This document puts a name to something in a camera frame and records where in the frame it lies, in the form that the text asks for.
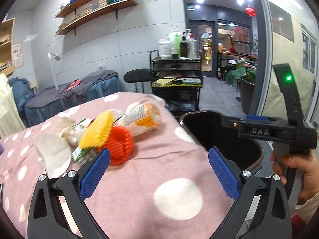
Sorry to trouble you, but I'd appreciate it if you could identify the yellow foam fruit net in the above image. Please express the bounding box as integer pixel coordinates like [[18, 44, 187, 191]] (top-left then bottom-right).
[[78, 111, 114, 149]]

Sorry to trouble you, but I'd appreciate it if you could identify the orange label plastic bottle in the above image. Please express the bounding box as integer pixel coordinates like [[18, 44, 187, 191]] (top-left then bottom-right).
[[115, 104, 162, 137]]

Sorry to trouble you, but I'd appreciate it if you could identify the orange foam fruit net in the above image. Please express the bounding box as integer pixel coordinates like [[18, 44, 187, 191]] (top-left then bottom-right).
[[97, 126, 134, 166]]

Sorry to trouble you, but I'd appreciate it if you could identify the green milk carton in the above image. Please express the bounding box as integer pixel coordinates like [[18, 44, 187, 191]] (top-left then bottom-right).
[[71, 147, 97, 164]]

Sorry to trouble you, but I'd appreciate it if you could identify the cream paper bag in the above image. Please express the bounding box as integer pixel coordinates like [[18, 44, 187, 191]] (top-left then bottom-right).
[[57, 117, 86, 146]]

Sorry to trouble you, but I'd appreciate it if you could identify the cream sweater sleeve forearm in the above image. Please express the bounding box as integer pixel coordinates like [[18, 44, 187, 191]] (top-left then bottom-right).
[[295, 193, 319, 224]]

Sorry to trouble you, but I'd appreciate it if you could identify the black trash bin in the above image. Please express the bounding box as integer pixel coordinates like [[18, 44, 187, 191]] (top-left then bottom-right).
[[179, 110, 264, 174]]

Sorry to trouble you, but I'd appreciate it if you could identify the person's right hand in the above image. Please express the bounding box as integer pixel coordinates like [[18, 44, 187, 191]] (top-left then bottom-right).
[[269, 150, 319, 201]]

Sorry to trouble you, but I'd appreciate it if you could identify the potted green plant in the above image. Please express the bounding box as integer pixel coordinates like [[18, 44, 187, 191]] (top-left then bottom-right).
[[225, 59, 256, 114]]

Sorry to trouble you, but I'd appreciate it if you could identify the black utility cart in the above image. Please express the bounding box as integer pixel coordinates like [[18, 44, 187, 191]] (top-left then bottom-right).
[[149, 50, 203, 116]]

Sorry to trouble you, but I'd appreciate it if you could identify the clear ribbed plastic bottle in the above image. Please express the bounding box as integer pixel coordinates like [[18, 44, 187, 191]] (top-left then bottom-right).
[[187, 34, 197, 59]]

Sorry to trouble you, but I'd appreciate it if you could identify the dark brown bottle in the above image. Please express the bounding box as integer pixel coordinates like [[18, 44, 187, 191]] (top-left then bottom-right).
[[180, 36, 188, 58]]

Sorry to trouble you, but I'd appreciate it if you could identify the green plastic bottle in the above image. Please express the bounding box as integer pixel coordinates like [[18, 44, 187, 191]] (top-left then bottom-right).
[[174, 32, 181, 57]]

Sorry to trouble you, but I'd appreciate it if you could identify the red hanging lantern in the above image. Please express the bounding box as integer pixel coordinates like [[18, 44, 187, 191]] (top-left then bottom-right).
[[245, 7, 256, 17]]

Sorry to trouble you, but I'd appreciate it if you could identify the white pump bottle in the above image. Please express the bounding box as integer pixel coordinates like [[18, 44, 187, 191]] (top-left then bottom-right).
[[163, 33, 172, 58]]

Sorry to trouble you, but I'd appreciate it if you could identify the black round stool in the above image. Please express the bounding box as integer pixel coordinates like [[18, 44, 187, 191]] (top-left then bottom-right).
[[124, 69, 152, 93]]

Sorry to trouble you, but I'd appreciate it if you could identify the blue covered massage bed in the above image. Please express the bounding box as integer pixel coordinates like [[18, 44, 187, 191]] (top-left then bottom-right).
[[24, 69, 122, 127]]

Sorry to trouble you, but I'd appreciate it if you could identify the white floor lamp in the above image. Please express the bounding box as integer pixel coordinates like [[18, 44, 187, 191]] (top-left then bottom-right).
[[48, 52, 65, 110]]

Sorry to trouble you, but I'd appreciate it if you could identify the wooden side cabinet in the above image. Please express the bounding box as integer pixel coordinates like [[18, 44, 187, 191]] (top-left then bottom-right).
[[0, 18, 15, 77]]

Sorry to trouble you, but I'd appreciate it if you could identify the lower wooden wall shelf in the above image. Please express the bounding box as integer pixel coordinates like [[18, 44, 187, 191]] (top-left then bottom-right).
[[55, 0, 137, 36]]

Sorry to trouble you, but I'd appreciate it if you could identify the wall poster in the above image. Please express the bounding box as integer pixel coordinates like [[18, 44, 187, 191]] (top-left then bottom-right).
[[11, 42, 24, 69]]

